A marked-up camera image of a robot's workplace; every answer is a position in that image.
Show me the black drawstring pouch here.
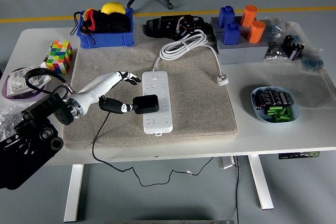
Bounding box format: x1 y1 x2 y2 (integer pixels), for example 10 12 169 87
70 8 132 45

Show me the grey block base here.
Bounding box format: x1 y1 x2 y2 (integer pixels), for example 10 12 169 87
209 16 269 65

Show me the purple plate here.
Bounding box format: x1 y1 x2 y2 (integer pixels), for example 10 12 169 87
1 67 49 101

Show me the white power strip with cable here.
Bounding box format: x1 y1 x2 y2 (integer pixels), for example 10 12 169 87
142 30 231 136

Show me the clear bag of black capacitors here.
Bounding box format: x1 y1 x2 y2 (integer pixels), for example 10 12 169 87
282 23 307 61

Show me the clear bag of small parts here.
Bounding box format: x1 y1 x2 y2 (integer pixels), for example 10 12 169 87
0 100 29 141

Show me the blue plastic bin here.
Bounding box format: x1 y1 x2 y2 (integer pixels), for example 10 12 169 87
76 8 135 49

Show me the large empty clear bag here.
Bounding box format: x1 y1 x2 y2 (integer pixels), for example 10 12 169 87
265 70 336 109

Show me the silver metal bracket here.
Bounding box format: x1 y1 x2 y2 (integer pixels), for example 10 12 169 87
217 156 236 170

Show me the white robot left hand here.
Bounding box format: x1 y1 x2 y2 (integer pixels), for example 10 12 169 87
76 70 142 115

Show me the blue block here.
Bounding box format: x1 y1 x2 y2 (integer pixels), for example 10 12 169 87
222 22 241 46
217 5 236 28

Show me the yellow ball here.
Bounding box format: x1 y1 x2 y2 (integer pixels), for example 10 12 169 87
101 2 127 15

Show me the black electronic device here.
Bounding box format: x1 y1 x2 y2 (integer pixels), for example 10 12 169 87
145 14 208 41

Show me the light blue dish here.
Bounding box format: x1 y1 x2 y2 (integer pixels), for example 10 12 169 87
250 86 300 124

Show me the clear bag of screws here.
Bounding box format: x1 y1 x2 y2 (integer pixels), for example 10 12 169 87
263 40 288 62

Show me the colourful puzzle cube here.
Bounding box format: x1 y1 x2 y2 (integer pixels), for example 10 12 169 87
44 40 74 74

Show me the black hanging cable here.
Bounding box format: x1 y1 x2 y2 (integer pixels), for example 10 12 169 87
235 155 241 224

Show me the grey-brown mat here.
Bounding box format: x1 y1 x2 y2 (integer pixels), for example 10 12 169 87
61 24 238 151

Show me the black table control panel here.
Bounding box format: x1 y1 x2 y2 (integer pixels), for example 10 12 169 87
278 151 321 160

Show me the clear bag of blue parts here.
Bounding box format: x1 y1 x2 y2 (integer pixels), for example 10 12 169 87
299 47 325 74
262 17 286 37

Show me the black plug adapter with cord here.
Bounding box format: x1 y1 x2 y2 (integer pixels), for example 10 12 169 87
91 94 214 187

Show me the white table leg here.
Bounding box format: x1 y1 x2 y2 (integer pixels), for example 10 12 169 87
248 155 275 210
64 164 85 222

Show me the orange cylinder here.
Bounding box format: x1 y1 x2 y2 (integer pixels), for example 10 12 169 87
240 5 257 28
248 20 266 44

